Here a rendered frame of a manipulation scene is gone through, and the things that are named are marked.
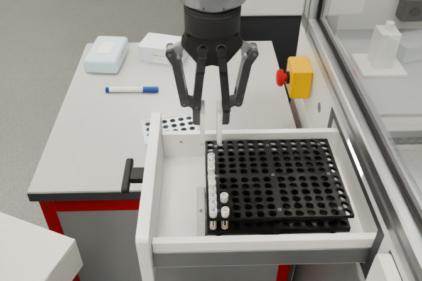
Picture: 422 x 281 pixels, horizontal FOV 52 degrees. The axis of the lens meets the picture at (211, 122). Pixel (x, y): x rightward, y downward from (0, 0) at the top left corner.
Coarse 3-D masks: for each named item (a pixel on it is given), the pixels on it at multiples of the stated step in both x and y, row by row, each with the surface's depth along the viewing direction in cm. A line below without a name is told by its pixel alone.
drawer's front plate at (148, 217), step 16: (160, 112) 81; (160, 128) 79; (160, 144) 78; (160, 160) 78; (144, 176) 68; (160, 176) 77; (144, 192) 65; (160, 192) 77; (144, 208) 63; (144, 224) 61; (144, 240) 59; (144, 256) 61; (144, 272) 63
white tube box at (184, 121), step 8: (144, 120) 100; (168, 120) 100; (176, 120) 100; (184, 120) 100; (192, 120) 100; (144, 128) 98; (168, 128) 98; (176, 128) 98; (184, 128) 98; (192, 128) 99; (144, 136) 95; (144, 144) 96
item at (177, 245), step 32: (320, 128) 82; (192, 160) 84; (192, 192) 77; (352, 192) 76; (160, 224) 72; (192, 224) 72; (352, 224) 72; (160, 256) 64; (192, 256) 64; (224, 256) 64; (256, 256) 64; (288, 256) 65; (320, 256) 65; (352, 256) 65
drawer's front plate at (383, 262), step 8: (376, 256) 57; (384, 256) 57; (376, 264) 57; (384, 264) 56; (392, 264) 56; (376, 272) 57; (384, 272) 55; (392, 272) 55; (368, 280) 60; (376, 280) 58; (384, 280) 55; (392, 280) 54; (400, 280) 54
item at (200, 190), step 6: (336, 180) 78; (198, 192) 76; (204, 192) 76; (198, 198) 75; (204, 198) 75; (342, 198) 75; (198, 204) 74; (204, 204) 74; (198, 210) 73; (204, 210) 73; (198, 216) 72; (204, 216) 72; (198, 222) 71; (204, 222) 71; (198, 228) 70; (204, 228) 70; (198, 234) 69; (204, 234) 69
